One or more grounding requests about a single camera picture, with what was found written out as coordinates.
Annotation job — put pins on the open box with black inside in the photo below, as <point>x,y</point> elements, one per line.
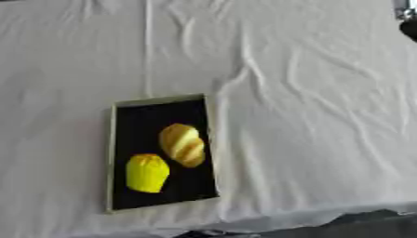
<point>138,130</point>

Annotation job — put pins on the tan toy bread loaf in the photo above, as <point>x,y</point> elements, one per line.
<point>182,145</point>

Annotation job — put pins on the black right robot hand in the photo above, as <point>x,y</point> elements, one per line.
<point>410,29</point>

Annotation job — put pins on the yellow toy fruit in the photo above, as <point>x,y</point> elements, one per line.
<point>146,173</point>

